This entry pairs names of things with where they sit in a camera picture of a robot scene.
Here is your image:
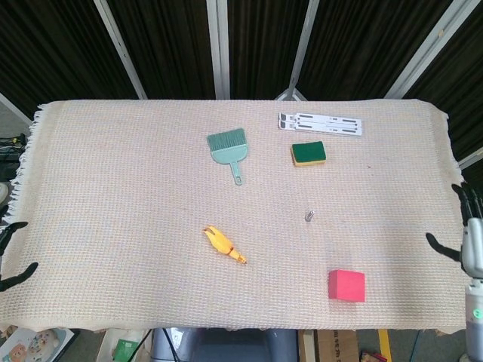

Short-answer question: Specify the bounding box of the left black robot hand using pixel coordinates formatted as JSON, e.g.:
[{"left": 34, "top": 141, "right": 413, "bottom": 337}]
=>
[{"left": 0, "top": 221, "right": 39, "bottom": 292}]

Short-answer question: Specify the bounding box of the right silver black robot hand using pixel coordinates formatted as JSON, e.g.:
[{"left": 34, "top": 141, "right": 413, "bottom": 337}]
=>
[{"left": 425, "top": 182, "right": 483, "bottom": 280}]

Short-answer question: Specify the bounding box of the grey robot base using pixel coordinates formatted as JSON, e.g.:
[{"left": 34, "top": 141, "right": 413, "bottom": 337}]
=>
[{"left": 150, "top": 327, "right": 301, "bottom": 362}]

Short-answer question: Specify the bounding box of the colourful cartoon picture box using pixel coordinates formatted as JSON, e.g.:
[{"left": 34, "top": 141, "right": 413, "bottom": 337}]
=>
[{"left": 0, "top": 327, "right": 75, "bottom": 362}]

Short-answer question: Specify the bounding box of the pink foam cube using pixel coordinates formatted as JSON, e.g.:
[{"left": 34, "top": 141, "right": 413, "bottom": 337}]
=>
[{"left": 328, "top": 269, "right": 367, "bottom": 303}]

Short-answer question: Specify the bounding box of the green packet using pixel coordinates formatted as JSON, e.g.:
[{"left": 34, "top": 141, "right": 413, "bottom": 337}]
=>
[{"left": 112, "top": 338, "right": 141, "bottom": 362}]

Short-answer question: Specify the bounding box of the beige woven fringed tablecloth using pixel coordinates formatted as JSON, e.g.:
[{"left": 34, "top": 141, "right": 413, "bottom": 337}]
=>
[{"left": 0, "top": 98, "right": 483, "bottom": 335}]

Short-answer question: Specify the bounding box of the brown cardboard box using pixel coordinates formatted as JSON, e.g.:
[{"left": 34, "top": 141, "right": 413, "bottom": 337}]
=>
[{"left": 297, "top": 329, "right": 361, "bottom": 362}]

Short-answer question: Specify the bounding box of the green yellow scouring sponge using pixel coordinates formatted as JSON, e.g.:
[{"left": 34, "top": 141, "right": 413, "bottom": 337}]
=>
[{"left": 290, "top": 140, "right": 328, "bottom": 168}]

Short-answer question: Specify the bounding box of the white folding laptop stand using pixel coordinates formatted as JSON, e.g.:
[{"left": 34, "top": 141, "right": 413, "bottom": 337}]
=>
[{"left": 278, "top": 112, "right": 364, "bottom": 137}]

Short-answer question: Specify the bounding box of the yellow rubber chicken toy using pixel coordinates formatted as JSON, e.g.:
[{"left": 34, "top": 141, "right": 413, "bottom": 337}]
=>
[{"left": 202, "top": 225, "right": 248, "bottom": 265}]

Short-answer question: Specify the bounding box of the teal plastic hand brush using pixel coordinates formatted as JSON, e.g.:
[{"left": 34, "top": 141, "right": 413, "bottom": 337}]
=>
[{"left": 206, "top": 128, "right": 246, "bottom": 186}]

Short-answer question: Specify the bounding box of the white metal frame post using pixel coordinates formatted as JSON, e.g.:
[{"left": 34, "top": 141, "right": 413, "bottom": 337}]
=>
[
  {"left": 457, "top": 148, "right": 483, "bottom": 170},
  {"left": 275, "top": 0, "right": 321, "bottom": 101},
  {"left": 384, "top": 0, "right": 477, "bottom": 100},
  {"left": 206, "top": 0, "right": 231, "bottom": 100},
  {"left": 94, "top": 0, "right": 148, "bottom": 100},
  {"left": 0, "top": 92, "right": 33, "bottom": 125}
]

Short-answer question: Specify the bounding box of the black equipment with cables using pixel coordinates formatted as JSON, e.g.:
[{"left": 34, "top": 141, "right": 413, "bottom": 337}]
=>
[{"left": 0, "top": 133, "right": 29, "bottom": 182}]

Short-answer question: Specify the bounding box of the black cable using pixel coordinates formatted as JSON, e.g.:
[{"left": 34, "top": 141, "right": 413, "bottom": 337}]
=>
[{"left": 161, "top": 327, "right": 179, "bottom": 362}]

